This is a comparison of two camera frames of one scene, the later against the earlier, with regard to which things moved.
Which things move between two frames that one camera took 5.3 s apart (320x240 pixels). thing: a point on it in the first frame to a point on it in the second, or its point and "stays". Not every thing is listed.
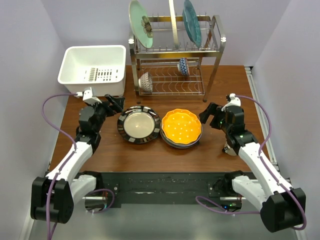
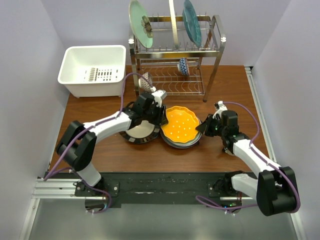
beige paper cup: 227,149 stays
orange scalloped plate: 181,126 stays
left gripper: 119,101 to 162,117
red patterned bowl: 145,82 stays
